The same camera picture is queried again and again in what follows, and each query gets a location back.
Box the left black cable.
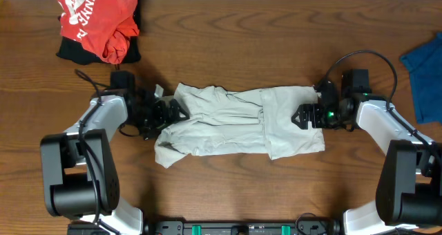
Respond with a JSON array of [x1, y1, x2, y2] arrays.
[[74, 68, 142, 235]]

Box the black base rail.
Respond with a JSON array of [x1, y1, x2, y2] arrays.
[[66, 217, 341, 235]]

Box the beige t-shirt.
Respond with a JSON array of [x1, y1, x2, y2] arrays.
[[154, 84, 325, 168]]

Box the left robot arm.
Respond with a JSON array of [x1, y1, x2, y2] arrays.
[[40, 86, 189, 235]]

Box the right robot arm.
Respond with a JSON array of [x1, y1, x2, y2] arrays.
[[291, 82, 441, 234]]

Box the red printed t-shirt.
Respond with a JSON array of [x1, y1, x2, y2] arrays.
[[57, 0, 140, 64]]

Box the blue t-shirt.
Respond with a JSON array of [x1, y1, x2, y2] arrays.
[[400, 32, 441, 124]]

